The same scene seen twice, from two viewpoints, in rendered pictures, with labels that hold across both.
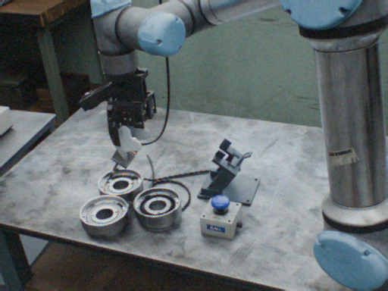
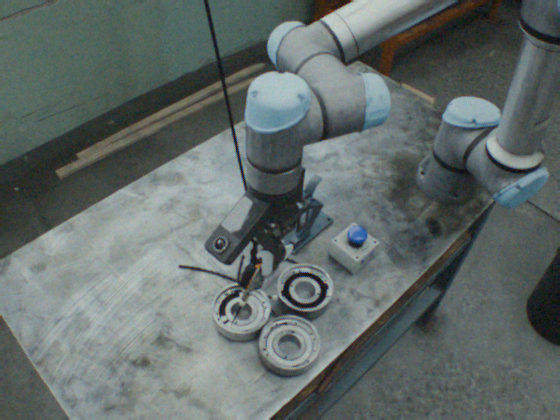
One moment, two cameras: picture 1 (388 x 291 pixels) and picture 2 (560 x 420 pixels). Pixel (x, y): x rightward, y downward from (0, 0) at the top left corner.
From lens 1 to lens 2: 1.02 m
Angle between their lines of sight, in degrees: 56
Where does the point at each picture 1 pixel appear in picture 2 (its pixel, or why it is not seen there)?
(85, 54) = not seen: outside the picture
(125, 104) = (293, 214)
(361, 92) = not seen: outside the picture
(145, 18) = (363, 93)
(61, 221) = (253, 398)
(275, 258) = (412, 238)
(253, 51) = not seen: outside the picture
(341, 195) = (533, 147)
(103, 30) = (298, 139)
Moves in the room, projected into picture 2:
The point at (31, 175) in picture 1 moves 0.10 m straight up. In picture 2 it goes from (118, 407) to (105, 384)
